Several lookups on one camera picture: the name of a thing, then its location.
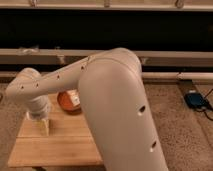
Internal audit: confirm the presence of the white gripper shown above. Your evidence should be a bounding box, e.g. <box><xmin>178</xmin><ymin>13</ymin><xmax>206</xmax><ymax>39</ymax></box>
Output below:
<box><xmin>26</xmin><ymin>98</ymin><xmax>51</xmax><ymax>136</ymax></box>

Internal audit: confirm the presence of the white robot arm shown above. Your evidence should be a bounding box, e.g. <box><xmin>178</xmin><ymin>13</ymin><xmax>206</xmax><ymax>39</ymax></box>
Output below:
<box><xmin>6</xmin><ymin>48</ymin><xmax>169</xmax><ymax>171</ymax></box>

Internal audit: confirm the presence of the wooden table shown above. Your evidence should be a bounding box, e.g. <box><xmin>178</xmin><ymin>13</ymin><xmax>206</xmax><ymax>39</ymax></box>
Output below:
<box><xmin>8</xmin><ymin>95</ymin><xmax>102</xmax><ymax>167</ymax></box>

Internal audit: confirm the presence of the white drink carton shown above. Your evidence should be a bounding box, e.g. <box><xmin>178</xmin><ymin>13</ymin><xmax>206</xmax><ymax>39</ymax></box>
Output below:
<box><xmin>71</xmin><ymin>91</ymin><xmax>80</xmax><ymax>106</ymax></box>

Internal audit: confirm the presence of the blue power adapter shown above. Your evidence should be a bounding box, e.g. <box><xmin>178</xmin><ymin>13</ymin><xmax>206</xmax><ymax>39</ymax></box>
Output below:
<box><xmin>184</xmin><ymin>91</ymin><xmax>206</xmax><ymax>109</ymax></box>

